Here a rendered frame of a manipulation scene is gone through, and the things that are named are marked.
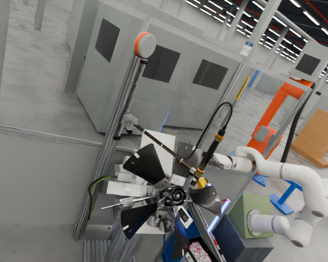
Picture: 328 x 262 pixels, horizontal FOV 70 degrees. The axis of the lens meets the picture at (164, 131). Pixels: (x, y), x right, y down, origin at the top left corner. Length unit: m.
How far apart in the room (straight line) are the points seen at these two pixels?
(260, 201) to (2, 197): 2.11
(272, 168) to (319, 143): 7.92
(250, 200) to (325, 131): 7.43
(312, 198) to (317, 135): 7.98
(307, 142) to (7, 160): 8.73
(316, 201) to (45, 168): 1.88
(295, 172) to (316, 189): 0.12
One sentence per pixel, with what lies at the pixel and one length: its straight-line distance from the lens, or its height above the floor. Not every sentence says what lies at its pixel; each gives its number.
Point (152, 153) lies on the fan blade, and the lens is 1.36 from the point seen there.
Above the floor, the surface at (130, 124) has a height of 1.36.
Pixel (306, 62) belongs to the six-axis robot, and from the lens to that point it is 5.16.
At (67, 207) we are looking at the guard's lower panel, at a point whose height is 0.27.
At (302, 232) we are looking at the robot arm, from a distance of 1.75.
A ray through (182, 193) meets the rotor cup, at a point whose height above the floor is 1.24.
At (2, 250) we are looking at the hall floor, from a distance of 2.50.
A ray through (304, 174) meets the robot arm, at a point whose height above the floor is 1.67.
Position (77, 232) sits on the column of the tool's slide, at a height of 0.11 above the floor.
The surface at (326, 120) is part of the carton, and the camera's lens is 9.32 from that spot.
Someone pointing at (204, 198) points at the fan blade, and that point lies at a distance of 1.59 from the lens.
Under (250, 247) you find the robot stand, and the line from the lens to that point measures 1.96.
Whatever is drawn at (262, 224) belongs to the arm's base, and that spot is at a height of 1.10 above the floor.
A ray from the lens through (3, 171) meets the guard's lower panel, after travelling 2.22.
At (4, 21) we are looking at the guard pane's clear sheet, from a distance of 1.76.
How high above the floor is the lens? 2.04
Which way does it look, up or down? 23 degrees down
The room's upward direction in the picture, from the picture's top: 24 degrees clockwise
